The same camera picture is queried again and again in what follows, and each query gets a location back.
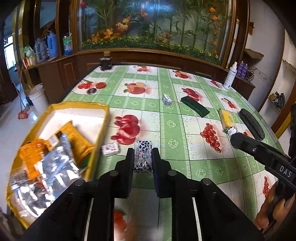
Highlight white blue milk candy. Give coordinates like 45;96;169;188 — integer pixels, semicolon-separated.
101;142;121;157

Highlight blue white patterned candy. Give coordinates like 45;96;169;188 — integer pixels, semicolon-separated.
133;140;152;173

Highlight cracker pack green end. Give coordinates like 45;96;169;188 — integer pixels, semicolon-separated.
219;109;237;137

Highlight silver foil snack bag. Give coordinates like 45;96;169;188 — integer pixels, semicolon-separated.
36;145;80;198

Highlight dark green snack pouch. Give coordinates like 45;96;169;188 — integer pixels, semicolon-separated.
181;96;210;118

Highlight orange peanut cracker pack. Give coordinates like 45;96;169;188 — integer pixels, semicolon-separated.
46;135;60;150

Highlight orange text snack pack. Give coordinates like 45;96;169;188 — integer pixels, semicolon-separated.
20;137;49;181

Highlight clear plastic snack bag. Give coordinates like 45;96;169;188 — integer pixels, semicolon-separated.
9;169;55;218

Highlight person's right hand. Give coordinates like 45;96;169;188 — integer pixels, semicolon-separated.
254;183;295;232

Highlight black glasses case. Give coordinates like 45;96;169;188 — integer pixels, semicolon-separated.
239;108;265;141

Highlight yellow white foam tray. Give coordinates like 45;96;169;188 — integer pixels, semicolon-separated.
6;101;110;228

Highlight small wrapped candy far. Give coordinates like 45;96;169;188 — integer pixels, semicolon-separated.
162;94;172;106

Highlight purple bottles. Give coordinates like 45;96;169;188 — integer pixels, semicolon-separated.
236;61;248;79

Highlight white spray bottle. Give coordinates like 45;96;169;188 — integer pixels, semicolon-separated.
223;61;237;90

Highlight white plastic bucket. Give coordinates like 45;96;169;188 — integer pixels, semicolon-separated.
28;83;50;113

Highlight dark ink bottle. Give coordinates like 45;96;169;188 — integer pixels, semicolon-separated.
100;51;112;71

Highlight red broom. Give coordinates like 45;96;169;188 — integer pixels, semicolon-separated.
17;66;29;120

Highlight wooden cabinet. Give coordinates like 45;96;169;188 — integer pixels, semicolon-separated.
23;48;256;105

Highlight flower aquarium display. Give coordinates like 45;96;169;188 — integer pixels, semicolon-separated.
75;0;236;64

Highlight grey thermos jug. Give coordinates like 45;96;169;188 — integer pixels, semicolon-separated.
34;38;47;63

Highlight blue thermos jug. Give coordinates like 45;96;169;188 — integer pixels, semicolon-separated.
47;32;58;59

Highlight green white bag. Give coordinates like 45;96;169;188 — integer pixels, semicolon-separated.
22;45;34;58

